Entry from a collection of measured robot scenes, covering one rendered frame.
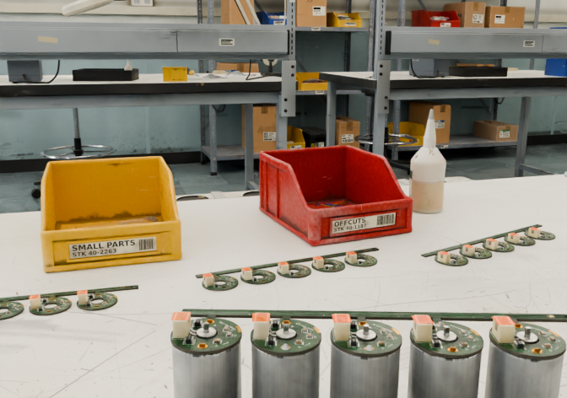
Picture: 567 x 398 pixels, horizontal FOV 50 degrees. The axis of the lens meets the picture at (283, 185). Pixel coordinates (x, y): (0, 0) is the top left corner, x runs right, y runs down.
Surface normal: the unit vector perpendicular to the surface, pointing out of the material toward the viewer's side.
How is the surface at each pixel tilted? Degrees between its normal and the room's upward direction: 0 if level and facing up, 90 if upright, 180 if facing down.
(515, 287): 0
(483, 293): 0
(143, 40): 90
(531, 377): 90
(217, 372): 90
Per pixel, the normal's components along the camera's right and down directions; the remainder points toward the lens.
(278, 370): -0.24, 0.22
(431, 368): -0.55, 0.19
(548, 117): 0.29, 0.22
